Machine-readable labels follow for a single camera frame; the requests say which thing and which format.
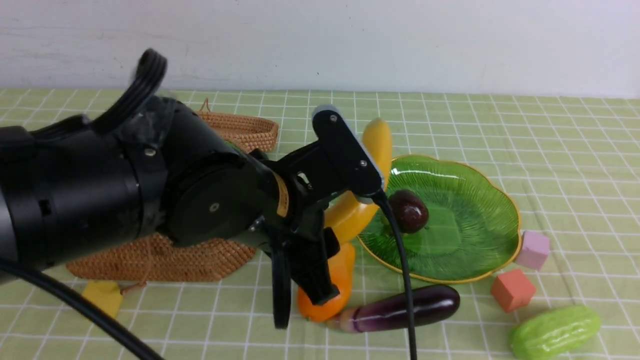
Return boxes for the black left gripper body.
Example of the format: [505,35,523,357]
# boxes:
[250,140,351,261]

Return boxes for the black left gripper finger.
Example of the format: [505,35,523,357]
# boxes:
[270,250,291,330]
[290,227,340,306]

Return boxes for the orange toy mango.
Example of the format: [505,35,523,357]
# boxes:
[296,242,356,322]

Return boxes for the yellow toy banana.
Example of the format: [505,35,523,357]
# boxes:
[325,118,393,245]

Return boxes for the dark purple toy mangosteen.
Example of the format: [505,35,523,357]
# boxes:
[387,189,430,235]

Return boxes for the purple toy eggplant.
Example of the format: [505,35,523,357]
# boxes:
[326,284,461,334]

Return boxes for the green toy bitter gourd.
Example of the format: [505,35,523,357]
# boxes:
[509,305,602,360]

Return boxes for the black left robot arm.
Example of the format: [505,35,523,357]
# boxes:
[1,48,339,329]

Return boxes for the woven wicker basket lid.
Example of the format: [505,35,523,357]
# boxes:
[195,98,280,153]

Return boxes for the woven wicker basket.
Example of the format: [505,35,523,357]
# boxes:
[66,234,256,283]

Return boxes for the green glass leaf plate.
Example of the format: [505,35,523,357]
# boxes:
[386,153,522,284]

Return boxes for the yellow foam cube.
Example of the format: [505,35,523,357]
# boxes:
[81,280,124,319]

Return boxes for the red foam cube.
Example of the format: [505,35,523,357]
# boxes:
[490,268,537,313]

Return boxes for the pink foam cube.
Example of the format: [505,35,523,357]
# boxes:
[514,230,551,271]

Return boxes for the green checkered tablecloth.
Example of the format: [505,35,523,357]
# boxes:
[0,89,640,360]

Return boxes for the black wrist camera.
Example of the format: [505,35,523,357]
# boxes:
[311,104,390,205]

